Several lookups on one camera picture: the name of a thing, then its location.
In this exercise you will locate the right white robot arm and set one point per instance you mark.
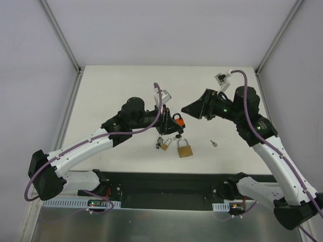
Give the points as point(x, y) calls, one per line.
point(296, 201)

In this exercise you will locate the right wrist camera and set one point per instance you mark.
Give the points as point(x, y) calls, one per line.
point(223, 81)

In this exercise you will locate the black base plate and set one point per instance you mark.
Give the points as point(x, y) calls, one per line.
point(165, 191)

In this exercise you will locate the small brass padlock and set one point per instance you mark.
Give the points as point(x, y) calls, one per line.
point(164, 146)

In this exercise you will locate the orange padlock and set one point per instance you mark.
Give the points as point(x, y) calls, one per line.
point(179, 120)

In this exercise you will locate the right aluminium frame post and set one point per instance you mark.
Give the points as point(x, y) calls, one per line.
point(279, 35)

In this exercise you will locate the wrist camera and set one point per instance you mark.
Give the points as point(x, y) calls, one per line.
point(223, 81)
point(163, 96)

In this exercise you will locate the large brass padlock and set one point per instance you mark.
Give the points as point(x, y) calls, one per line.
point(184, 148)

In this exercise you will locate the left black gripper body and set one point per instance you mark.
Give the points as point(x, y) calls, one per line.
point(165, 121)

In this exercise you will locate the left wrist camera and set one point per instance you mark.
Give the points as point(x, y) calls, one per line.
point(163, 96)

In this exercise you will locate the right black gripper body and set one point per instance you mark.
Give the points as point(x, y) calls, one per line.
point(208, 104)

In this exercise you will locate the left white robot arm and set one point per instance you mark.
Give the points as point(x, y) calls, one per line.
point(51, 173)

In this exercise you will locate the right white cable duct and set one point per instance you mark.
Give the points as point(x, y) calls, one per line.
point(221, 207)

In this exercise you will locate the left aluminium frame post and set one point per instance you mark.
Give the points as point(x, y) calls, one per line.
point(60, 35)

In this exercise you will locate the white cable duct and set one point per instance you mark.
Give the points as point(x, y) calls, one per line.
point(221, 207)
point(80, 203)

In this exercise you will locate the left white cable duct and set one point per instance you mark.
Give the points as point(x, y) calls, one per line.
point(80, 203)

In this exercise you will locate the aluminium frame post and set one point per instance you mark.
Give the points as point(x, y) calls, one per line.
point(279, 35)
point(60, 35)

